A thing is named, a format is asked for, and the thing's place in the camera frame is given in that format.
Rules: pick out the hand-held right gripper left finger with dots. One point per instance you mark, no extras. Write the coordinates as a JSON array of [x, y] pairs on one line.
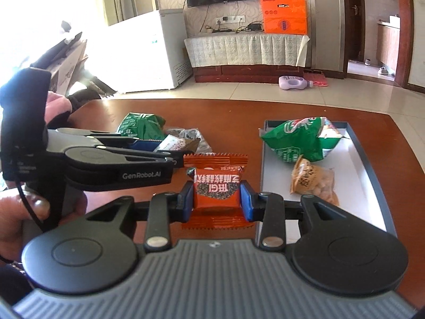
[[186, 202]]

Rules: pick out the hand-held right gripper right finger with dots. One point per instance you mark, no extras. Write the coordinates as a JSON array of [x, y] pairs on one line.
[[246, 201]]

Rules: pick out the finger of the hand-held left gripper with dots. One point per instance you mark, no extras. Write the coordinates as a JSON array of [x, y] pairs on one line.
[[146, 145], [167, 160]]

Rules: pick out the clear packet red white label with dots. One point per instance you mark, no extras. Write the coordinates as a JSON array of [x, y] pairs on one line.
[[172, 143]]

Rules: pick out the green striped snack bag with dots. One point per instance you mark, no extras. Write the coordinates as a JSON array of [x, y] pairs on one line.
[[292, 139], [139, 124]]

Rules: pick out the orange snack packet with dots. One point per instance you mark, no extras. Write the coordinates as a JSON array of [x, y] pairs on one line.
[[215, 189]]

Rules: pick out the clear grey nut packet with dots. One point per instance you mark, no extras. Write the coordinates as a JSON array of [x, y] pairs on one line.
[[197, 139]]

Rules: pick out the tan nut packet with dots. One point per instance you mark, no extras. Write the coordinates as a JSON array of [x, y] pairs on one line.
[[312, 179]]

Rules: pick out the blue shallow box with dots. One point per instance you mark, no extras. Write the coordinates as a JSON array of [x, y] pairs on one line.
[[352, 172]]

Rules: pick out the person's left hand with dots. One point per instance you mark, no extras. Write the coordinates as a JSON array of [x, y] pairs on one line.
[[10, 226]]

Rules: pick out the pink cloth item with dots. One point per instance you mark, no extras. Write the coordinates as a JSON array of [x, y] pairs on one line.
[[58, 104]]

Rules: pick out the white chest freezer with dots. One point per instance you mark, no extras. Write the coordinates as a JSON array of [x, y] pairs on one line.
[[149, 50]]

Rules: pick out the purple detergent bottle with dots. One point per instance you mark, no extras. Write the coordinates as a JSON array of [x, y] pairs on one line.
[[294, 83]]

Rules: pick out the cloth-covered television cabinet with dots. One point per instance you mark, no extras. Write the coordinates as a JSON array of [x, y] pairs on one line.
[[245, 51]]

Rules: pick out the black power strip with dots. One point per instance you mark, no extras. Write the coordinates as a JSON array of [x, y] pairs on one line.
[[222, 30]]

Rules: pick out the pink floor mat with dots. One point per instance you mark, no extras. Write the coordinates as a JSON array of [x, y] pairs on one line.
[[317, 79]]

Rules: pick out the black router box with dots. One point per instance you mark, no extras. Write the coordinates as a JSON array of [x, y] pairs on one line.
[[255, 26]]

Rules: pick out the orange gift box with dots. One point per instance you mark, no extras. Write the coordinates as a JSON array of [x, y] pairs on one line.
[[284, 15]]

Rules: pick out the wooden kitchen cabinet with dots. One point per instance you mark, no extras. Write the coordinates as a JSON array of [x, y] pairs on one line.
[[388, 46]]

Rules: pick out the brown wooden door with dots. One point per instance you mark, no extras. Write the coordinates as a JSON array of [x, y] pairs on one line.
[[352, 16]]

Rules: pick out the grey metal frame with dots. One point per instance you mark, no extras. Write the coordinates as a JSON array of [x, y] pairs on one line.
[[96, 84]]

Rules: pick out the wall socket panel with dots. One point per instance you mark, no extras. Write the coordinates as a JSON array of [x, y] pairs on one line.
[[229, 19]]

